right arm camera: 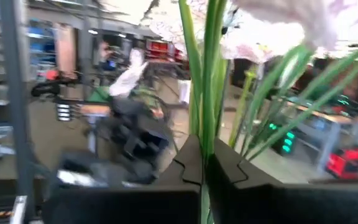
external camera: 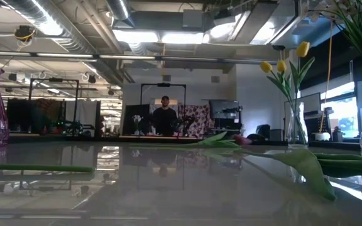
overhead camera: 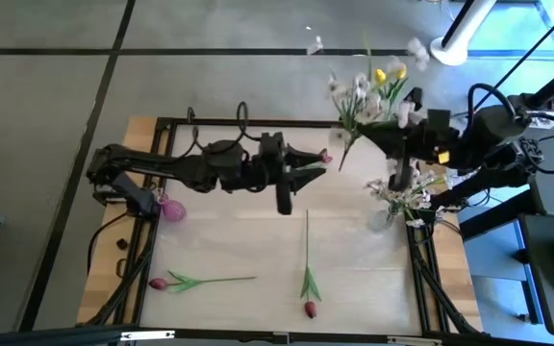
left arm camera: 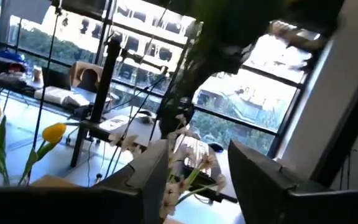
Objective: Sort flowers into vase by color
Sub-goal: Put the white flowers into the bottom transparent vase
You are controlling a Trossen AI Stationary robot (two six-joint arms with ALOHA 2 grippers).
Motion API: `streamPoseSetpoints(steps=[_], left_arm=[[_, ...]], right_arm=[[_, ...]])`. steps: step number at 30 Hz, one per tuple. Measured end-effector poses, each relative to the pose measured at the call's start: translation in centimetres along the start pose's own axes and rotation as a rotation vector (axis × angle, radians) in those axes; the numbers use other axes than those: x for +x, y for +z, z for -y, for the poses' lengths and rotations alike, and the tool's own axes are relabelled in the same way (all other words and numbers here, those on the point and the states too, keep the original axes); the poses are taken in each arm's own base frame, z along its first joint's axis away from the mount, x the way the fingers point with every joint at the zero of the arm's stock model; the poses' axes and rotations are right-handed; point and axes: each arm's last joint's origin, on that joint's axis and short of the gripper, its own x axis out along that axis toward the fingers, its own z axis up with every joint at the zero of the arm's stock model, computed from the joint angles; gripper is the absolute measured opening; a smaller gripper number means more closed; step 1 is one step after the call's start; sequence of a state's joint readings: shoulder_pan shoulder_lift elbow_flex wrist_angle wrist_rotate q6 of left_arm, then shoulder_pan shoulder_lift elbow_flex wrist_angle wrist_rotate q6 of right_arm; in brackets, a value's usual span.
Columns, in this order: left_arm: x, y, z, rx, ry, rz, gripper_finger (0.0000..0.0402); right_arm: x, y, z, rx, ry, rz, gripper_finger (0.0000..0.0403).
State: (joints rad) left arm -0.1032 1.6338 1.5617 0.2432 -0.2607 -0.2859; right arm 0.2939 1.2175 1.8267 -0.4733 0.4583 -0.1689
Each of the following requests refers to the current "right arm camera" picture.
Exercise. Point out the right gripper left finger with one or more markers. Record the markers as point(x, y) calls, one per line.
point(188, 168)

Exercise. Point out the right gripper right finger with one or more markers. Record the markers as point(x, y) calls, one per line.
point(225, 171)

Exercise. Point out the white veined flower spray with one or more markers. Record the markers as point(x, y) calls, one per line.
point(208, 93)

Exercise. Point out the black computer green lights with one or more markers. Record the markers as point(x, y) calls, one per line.
point(286, 138)

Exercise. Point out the wooden workbench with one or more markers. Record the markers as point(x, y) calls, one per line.
point(331, 124)

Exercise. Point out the red storage box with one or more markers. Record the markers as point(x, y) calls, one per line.
point(346, 163)

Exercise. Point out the person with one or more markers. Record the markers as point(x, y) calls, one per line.
point(106, 56)

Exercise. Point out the white metal bracket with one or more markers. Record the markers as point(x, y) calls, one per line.
point(19, 208)

